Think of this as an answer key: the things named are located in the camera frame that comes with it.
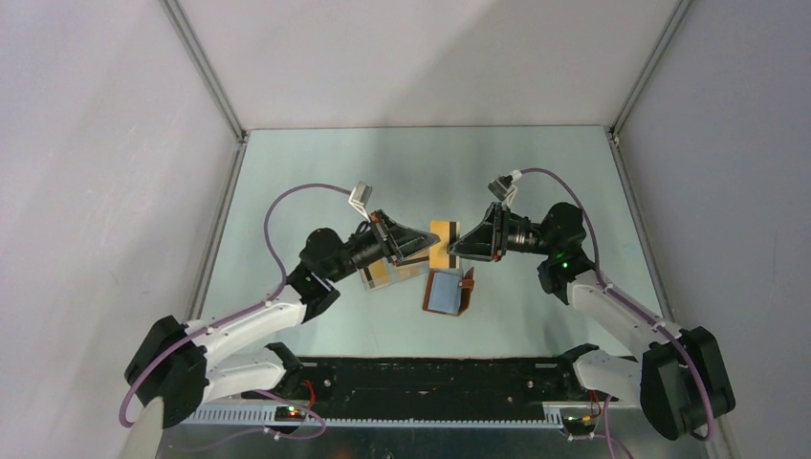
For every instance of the small circuit board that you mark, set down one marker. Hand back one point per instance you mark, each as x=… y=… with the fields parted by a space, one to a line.
x=585 y=421
x=289 y=413

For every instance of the aluminium frame post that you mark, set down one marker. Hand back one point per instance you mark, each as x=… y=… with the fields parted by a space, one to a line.
x=180 y=22
x=662 y=43

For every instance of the gold card with black stripe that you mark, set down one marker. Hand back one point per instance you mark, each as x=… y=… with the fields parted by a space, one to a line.
x=439 y=256

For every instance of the brown leather card holder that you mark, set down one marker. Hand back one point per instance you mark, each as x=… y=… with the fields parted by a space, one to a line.
x=448 y=293

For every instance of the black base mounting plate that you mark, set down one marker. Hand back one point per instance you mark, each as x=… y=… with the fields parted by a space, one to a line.
x=434 y=389

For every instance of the grey slotted cable duct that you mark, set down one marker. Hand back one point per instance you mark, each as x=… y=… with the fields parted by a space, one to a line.
x=270 y=415

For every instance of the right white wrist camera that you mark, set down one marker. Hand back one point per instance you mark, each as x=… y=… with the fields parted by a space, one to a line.
x=504 y=187

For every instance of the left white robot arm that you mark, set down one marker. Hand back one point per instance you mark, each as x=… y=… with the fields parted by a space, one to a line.
x=187 y=364

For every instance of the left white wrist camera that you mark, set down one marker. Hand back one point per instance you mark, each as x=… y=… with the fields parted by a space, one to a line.
x=359 y=197

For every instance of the left small circuit board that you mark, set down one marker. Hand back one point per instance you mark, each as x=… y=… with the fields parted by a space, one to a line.
x=289 y=413

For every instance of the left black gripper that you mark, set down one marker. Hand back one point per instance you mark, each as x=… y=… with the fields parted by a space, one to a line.
x=401 y=242

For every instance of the clear plastic card box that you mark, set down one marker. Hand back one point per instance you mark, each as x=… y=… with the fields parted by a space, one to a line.
x=393 y=269

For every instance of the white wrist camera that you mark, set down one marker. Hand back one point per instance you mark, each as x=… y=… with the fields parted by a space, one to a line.
x=504 y=187
x=359 y=197

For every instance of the right aluminium frame post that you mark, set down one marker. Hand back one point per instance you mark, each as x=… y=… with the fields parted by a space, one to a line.
x=662 y=43

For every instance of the left aluminium frame post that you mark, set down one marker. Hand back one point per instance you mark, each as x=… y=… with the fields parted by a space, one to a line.
x=180 y=22

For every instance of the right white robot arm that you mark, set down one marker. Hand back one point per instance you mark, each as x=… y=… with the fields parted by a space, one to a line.
x=676 y=376

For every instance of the right small circuit board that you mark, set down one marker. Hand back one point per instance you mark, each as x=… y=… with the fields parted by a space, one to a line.
x=585 y=421

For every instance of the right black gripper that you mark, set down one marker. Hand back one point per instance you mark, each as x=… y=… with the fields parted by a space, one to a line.
x=489 y=240

